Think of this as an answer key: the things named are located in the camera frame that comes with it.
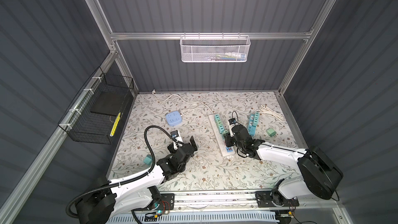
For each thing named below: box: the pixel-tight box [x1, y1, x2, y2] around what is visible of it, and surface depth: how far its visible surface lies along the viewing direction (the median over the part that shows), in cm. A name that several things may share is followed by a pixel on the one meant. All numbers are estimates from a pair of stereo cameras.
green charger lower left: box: [266, 128, 277, 138], surface depth 98 cm
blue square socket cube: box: [165, 110, 182, 126], surface depth 104 cm
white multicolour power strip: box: [207, 113, 236, 157], surface depth 93 cm
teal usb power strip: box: [247, 112, 260, 137], surface depth 98 cm
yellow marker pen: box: [109, 112, 121, 137], surface depth 70 cm
